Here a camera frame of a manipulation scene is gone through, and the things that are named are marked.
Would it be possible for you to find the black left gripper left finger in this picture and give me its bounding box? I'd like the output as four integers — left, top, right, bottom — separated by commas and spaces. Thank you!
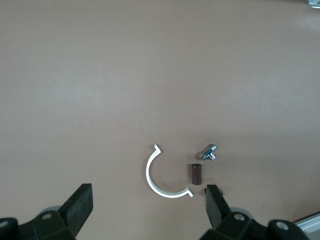
0, 183, 94, 240

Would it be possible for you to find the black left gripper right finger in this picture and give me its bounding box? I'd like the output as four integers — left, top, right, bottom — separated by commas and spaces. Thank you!
199, 184, 308, 240

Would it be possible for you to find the brown cylinder spacer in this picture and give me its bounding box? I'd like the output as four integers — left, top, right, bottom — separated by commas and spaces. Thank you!
187, 163, 202, 186

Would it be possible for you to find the silver metal T-bolt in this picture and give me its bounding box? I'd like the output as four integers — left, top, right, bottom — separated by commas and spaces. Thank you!
198, 144, 219, 162

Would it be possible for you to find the white half ring clip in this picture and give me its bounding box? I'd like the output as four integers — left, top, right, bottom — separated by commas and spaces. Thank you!
145, 143, 195, 198

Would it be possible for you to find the aluminium profile rail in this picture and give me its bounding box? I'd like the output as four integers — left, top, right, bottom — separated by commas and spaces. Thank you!
293, 211, 320, 240

